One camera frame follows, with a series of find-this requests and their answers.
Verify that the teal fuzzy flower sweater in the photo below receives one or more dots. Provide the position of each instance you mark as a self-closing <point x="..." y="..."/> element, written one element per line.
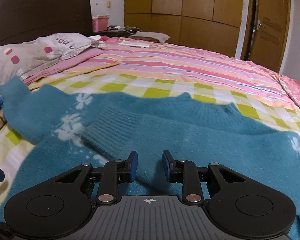
<point x="150" y="139"/>

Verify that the pink striped bedspread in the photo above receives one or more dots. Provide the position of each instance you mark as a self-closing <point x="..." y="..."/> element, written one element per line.
<point x="180" y="63"/>

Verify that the grey cushion on nightstand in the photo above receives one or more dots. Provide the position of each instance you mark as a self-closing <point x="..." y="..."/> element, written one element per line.
<point x="151" y="36"/>

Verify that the pink plastic basket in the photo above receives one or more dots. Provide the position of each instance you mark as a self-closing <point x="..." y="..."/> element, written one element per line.
<point x="100" y="23"/>

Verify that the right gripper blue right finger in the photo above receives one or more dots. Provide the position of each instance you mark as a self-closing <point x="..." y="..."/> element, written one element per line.
<point x="186" y="173"/>

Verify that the dark wooden headboard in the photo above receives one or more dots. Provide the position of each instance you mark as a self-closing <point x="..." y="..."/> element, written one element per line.
<point x="27" y="20"/>

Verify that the green white checked plastic sheet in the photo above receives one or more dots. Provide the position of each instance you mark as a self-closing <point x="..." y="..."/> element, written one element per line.
<point x="165" y="92"/>

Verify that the white paper box on bed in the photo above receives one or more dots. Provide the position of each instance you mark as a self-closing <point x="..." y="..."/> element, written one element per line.
<point x="134" y="44"/>

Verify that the brown wooden wardrobe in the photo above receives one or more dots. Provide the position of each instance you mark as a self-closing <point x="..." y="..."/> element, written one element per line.
<point x="207" y="24"/>

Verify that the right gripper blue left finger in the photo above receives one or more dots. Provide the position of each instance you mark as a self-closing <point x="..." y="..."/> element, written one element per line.
<point x="115" y="173"/>

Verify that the grey pillow with pink dots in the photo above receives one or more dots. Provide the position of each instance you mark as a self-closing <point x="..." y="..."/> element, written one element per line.
<point x="26" y="59"/>

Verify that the brown wooden door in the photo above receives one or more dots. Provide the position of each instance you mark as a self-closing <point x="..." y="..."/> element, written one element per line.
<point x="270" y="33"/>

